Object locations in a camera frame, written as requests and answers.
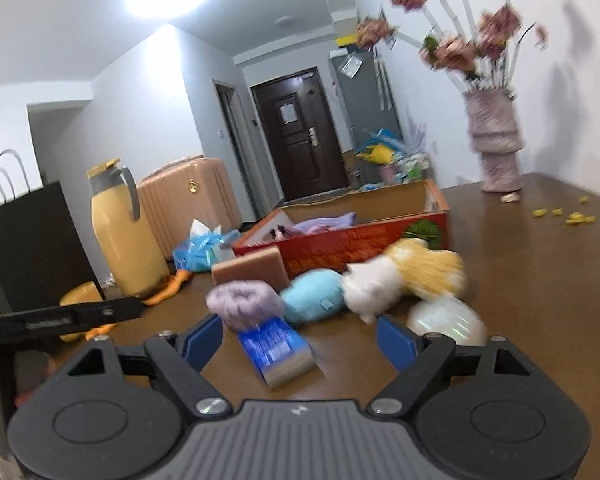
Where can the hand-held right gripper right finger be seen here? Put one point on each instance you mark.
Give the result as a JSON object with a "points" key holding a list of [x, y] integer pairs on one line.
{"points": [[397, 342]]}

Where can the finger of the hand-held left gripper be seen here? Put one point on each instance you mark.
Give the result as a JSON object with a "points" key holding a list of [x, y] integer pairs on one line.
{"points": [[90, 310]]}

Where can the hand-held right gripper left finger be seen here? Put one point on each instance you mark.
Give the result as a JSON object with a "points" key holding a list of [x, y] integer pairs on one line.
{"points": [[207, 340]]}

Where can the iridescent white bag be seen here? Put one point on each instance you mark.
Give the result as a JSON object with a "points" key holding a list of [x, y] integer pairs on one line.
{"points": [[445, 322]]}

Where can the white and yellow plush toy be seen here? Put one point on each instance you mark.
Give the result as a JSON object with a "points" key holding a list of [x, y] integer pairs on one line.
{"points": [[380, 280]]}

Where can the blue tissue packet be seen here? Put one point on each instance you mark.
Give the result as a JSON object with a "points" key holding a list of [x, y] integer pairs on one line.
{"points": [[277, 352]]}

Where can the light blue plush toy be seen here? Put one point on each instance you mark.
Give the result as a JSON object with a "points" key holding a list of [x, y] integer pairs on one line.
{"points": [[312, 295]]}

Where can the red cardboard box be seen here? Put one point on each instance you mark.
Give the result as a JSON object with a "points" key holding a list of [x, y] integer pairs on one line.
{"points": [[340, 245]]}

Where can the yellow round lid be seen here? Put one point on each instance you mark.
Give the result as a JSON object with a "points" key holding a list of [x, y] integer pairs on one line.
{"points": [[80, 292]]}

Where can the orange peel pieces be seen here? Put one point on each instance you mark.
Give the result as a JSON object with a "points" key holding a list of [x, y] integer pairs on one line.
{"points": [[170, 287]]}

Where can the yellow thermos jug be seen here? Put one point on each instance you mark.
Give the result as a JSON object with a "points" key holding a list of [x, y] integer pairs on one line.
{"points": [[125, 240]]}

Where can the blue plastic bag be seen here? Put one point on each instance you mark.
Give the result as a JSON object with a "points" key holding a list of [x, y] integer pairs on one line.
{"points": [[200, 252]]}

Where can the black paper bag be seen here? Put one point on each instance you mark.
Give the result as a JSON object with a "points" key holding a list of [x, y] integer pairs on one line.
{"points": [[30, 240]]}

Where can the pink cloth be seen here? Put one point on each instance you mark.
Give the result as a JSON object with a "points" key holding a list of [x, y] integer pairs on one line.
{"points": [[280, 232]]}

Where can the pink hard suitcase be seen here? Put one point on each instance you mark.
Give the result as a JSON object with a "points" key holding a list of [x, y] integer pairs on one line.
{"points": [[190, 210]]}

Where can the purple fluffy cloth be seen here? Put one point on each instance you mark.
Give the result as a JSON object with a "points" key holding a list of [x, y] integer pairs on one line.
{"points": [[325, 223]]}

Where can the pile of colourful toys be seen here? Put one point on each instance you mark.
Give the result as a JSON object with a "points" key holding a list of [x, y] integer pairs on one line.
{"points": [[390, 160]]}

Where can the beige crumb piece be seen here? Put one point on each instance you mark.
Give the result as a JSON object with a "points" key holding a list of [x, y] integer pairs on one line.
{"points": [[510, 198]]}

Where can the dark side door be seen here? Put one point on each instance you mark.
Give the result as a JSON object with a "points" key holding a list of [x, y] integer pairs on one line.
{"points": [[232, 150]]}

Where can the dark brown entrance door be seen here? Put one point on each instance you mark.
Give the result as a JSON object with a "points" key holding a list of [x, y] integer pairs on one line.
{"points": [[300, 150]]}

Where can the scattered yellow crumbs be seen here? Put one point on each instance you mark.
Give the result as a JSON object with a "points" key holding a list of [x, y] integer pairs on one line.
{"points": [[577, 218]]}

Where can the pink ribbed vase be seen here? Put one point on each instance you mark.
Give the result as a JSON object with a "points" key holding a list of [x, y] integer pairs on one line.
{"points": [[495, 135]]}

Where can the grey tall cabinet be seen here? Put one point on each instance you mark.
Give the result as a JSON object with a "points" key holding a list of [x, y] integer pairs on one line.
{"points": [[365, 105]]}

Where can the dried pink flowers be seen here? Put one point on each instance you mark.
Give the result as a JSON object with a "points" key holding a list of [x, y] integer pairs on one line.
{"points": [[455, 52]]}

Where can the yellow box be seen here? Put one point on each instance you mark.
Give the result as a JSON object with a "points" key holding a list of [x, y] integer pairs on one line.
{"points": [[347, 39]]}

